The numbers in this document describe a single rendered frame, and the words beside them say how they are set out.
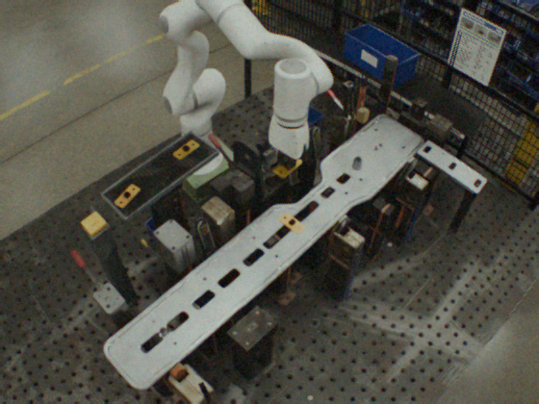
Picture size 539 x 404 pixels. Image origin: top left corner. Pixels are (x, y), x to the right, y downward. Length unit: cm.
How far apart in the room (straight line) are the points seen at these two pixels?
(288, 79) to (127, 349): 83
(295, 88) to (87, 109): 278
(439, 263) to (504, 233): 38
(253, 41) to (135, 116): 242
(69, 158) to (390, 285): 234
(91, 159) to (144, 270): 160
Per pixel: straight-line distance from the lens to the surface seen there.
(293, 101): 113
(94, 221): 141
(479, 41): 200
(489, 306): 191
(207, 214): 147
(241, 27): 119
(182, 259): 141
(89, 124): 359
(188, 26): 141
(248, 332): 131
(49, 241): 204
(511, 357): 272
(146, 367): 134
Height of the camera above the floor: 223
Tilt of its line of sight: 51 degrees down
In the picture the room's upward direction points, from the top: 2 degrees clockwise
